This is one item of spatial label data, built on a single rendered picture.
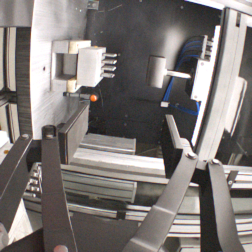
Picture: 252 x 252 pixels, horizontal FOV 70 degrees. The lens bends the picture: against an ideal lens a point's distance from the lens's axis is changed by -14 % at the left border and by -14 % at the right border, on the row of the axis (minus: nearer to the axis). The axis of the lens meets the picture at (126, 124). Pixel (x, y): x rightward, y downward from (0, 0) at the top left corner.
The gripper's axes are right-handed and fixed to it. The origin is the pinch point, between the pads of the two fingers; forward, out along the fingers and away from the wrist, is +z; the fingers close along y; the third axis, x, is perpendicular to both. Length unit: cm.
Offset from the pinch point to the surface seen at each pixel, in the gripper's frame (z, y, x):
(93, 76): 33.2, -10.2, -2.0
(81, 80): 33.2, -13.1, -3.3
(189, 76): 41.5, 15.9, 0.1
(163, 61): 39.4, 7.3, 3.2
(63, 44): 31.9, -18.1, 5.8
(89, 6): 64, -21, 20
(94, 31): 64, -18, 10
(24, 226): 13.2, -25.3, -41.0
